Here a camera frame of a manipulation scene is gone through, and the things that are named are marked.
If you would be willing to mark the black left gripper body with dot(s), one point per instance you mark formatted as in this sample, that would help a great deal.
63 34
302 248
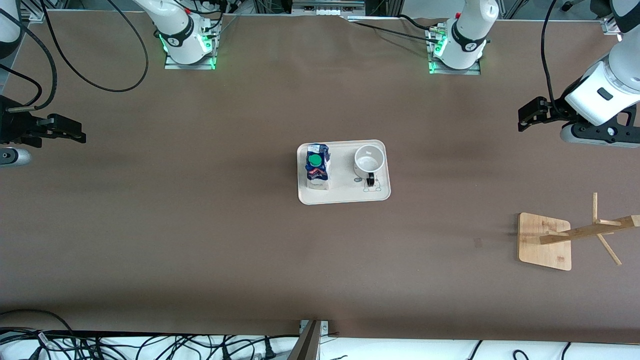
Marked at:
556 111

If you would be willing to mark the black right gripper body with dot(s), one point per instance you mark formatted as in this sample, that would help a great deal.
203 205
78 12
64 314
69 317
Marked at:
11 126

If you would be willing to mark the blue white milk carton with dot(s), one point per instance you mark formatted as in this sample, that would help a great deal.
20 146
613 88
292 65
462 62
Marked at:
317 172

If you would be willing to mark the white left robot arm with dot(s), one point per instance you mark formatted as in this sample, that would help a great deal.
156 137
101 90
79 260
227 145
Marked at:
602 85

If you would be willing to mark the wooden mug rack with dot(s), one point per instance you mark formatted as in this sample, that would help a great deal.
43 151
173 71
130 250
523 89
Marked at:
542 240

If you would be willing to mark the white flat strip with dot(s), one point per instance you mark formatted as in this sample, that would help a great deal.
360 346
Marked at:
372 19

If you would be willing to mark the cream rabbit print tray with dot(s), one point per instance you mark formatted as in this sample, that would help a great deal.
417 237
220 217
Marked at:
345 192

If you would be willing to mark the grey device with sockets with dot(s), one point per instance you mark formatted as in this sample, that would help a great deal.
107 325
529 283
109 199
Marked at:
327 6

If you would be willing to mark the aluminium left arm base plate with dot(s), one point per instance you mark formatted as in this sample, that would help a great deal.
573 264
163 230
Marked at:
475 71

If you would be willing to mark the aluminium frame corner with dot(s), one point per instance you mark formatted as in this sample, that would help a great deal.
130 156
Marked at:
32 12
612 27

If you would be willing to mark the aluminium right arm base plate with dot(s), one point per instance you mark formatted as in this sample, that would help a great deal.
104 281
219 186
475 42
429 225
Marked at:
172 65

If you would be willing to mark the aluminium profile bracket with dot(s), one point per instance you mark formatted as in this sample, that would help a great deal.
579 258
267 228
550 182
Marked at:
310 345

